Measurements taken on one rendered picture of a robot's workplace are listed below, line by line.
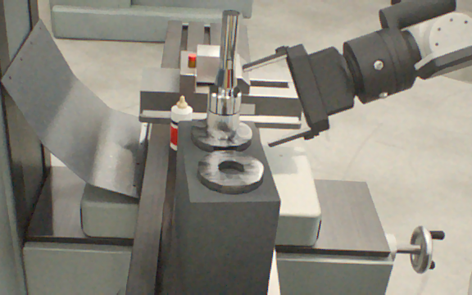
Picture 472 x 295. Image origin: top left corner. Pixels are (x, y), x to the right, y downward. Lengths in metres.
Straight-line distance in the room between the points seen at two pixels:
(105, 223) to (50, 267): 0.17
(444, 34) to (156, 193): 0.57
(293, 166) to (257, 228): 0.64
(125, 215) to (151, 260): 0.33
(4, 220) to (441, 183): 2.27
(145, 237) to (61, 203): 0.46
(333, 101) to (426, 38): 0.14
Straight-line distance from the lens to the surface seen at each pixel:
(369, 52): 0.87
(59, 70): 1.47
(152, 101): 1.39
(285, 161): 1.51
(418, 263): 1.66
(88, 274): 1.44
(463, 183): 3.24
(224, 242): 0.88
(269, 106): 1.40
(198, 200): 0.83
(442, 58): 0.33
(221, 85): 0.91
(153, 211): 1.13
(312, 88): 0.87
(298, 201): 1.38
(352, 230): 1.48
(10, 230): 1.38
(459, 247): 2.81
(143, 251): 1.04
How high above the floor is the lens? 1.60
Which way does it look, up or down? 34 degrees down
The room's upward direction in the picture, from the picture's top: 5 degrees clockwise
